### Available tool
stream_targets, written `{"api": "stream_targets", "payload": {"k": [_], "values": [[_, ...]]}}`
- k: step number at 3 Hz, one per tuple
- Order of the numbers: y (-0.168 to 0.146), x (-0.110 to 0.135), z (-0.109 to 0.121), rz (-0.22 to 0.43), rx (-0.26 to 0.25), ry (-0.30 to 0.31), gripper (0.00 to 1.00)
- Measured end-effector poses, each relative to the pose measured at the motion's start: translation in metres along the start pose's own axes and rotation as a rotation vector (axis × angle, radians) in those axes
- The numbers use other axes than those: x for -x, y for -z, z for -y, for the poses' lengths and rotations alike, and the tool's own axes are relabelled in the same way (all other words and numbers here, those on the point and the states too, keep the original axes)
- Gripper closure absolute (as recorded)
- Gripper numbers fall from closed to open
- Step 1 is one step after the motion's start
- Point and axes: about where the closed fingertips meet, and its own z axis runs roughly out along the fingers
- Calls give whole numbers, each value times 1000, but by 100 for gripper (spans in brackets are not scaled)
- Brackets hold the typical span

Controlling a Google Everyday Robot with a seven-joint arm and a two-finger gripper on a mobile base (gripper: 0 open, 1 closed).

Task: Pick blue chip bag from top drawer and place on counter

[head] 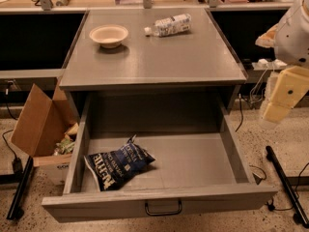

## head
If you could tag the white power strip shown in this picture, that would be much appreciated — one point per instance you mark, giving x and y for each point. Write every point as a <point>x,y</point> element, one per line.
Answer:
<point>275,64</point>

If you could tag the clear plastic water bottle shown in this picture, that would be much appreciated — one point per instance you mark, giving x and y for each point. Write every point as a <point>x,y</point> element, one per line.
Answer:
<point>169,26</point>

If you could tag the black left floor rail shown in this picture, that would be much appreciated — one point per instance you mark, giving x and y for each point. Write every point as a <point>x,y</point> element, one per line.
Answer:
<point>16,212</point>

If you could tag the grey open drawer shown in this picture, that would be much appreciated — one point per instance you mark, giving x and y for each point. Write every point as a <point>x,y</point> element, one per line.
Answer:
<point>197,158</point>

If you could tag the beige paper bowl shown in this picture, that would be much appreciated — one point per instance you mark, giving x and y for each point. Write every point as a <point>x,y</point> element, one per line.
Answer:
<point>109,36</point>

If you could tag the blue Kettle chip bag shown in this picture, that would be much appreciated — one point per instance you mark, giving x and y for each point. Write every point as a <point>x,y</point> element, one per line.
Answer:
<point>111,170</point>

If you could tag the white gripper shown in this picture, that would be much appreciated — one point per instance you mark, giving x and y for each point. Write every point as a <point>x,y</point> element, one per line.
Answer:
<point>292,38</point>

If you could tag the black floor rail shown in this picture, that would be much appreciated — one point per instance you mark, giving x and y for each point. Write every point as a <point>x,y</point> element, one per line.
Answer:
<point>16,212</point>
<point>289,183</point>

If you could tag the grey cabinet counter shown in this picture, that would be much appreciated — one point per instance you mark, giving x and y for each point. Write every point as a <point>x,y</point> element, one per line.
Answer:
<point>200,57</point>

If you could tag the brown cardboard box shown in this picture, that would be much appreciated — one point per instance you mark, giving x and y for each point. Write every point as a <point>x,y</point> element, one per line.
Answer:
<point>42,123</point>

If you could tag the green snack packet in box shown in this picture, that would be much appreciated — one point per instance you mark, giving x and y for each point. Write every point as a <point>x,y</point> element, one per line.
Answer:
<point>65,146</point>

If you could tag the black power adapter with cable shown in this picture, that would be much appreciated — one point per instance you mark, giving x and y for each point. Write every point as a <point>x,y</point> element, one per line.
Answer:
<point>16,163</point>

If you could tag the black right floor rail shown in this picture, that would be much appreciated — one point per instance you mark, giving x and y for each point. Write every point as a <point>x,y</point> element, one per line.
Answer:
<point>289,183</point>

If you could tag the black drawer handle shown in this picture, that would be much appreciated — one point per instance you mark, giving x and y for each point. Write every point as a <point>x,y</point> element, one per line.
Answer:
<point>161,208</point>

